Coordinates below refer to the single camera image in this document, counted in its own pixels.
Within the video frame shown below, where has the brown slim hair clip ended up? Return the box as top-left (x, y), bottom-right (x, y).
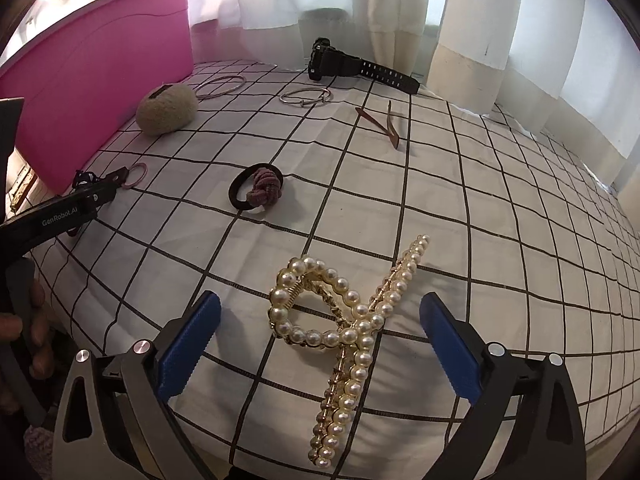
top-left (355, 100), bottom-right (401, 150)

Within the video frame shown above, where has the pink thin hair tie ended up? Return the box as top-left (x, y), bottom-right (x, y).
top-left (122, 162), bottom-right (149, 190)

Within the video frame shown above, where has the pearl gold hair claw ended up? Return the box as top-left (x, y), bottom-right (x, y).
top-left (267, 234), bottom-right (432, 468)

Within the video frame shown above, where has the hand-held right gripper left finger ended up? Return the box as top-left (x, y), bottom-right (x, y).
top-left (52, 290), bottom-right (222, 480)

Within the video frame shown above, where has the white checked bed sheet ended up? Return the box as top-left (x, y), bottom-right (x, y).
top-left (25, 58), bottom-right (640, 480)

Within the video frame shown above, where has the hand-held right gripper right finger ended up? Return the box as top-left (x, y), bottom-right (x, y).
top-left (420, 292), bottom-right (586, 480)

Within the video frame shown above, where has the silver engraved bangle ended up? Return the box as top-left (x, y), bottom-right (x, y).
top-left (279, 86), bottom-right (333, 108)

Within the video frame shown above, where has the black digital wristwatch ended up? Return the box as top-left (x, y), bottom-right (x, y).
top-left (307, 37), bottom-right (422, 95)

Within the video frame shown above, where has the black hair tie mauve knot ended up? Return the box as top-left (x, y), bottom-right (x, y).
top-left (229, 162), bottom-right (286, 211)

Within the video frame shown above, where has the white curtain with cream hem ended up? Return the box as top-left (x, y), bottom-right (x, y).
top-left (235, 0), bottom-right (640, 196)

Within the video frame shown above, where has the thin plain metal bangle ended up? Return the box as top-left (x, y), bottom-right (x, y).
top-left (195, 74), bottom-right (247, 100)

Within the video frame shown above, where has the person's left hand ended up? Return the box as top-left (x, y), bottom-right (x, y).
top-left (0, 280), bottom-right (51, 381)

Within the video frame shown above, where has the beige fuzzy hair clip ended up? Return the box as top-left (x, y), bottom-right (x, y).
top-left (137, 83), bottom-right (198, 136)

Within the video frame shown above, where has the pink plastic bin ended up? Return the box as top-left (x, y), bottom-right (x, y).
top-left (0, 0), bottom-right (213, 196)

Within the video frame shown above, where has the wooden frame piece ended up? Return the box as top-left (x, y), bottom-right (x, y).
top-left (9, 162), bottom-right (37, 212)

